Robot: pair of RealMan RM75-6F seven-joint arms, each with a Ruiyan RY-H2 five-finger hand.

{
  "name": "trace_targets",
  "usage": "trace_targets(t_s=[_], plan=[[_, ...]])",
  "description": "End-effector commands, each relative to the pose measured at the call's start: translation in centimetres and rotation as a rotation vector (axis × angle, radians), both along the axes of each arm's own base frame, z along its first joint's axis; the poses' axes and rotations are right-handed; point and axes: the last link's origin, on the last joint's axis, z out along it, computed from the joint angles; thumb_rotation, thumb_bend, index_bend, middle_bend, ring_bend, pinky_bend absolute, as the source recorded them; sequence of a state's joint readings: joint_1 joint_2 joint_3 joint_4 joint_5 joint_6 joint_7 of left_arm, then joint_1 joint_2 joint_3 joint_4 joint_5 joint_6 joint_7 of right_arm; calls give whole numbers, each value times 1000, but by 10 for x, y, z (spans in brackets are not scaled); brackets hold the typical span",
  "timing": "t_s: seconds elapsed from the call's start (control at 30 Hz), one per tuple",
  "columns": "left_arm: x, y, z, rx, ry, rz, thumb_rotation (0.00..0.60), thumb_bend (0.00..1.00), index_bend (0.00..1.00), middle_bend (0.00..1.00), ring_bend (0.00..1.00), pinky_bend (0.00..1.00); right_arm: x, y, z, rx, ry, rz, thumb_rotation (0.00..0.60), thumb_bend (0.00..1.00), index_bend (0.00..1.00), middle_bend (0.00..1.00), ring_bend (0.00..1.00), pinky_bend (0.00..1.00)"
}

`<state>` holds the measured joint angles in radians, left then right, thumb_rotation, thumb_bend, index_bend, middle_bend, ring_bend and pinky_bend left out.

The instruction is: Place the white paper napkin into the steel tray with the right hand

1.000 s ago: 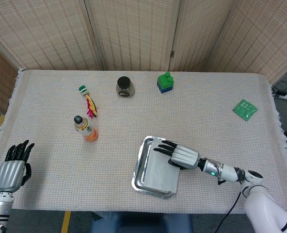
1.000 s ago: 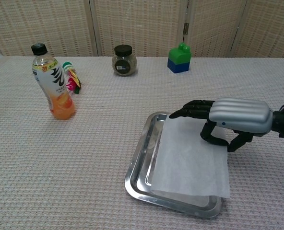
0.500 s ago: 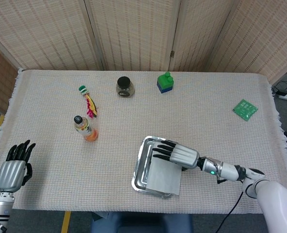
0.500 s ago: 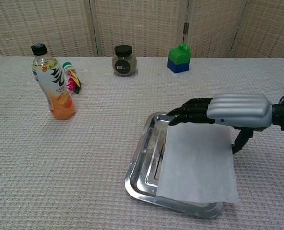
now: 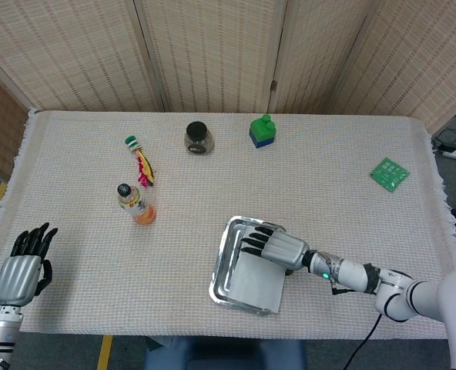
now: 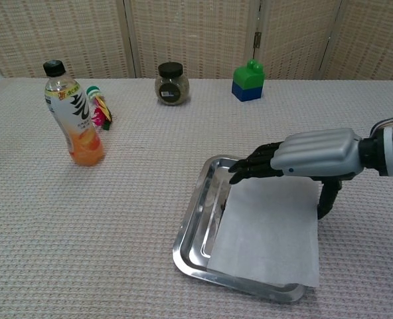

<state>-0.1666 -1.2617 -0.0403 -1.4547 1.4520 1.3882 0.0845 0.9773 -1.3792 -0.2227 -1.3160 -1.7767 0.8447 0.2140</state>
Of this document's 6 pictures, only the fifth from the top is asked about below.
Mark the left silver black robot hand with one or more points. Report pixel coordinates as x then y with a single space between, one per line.
16 279

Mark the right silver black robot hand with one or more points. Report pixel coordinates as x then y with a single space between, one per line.
286 250

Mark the white paper napkin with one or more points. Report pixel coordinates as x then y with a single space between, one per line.
255 285

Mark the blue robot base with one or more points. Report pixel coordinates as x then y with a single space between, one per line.
228 354

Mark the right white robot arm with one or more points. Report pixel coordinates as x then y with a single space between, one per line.
405 297

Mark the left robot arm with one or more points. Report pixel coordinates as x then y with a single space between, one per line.
1 331

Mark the silver metal tray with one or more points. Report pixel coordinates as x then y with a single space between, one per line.
222 266

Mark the white woven tablecloth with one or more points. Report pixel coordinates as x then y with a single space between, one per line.
97 270

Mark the blue toy block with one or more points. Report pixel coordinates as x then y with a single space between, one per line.
260 142

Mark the green toy block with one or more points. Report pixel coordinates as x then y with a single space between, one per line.
262 129

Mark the green packet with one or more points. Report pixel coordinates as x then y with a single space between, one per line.
389 174

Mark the glass jar black lid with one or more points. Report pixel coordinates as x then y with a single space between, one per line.
198 140

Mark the orange drink bottle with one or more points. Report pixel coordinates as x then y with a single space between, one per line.
137 206

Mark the colourful feather shuttlecock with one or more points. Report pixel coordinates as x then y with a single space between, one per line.
145 165

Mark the brass screen hinge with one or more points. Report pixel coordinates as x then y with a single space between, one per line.
273 86

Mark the woven folding screen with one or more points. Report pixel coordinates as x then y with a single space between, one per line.
220 50

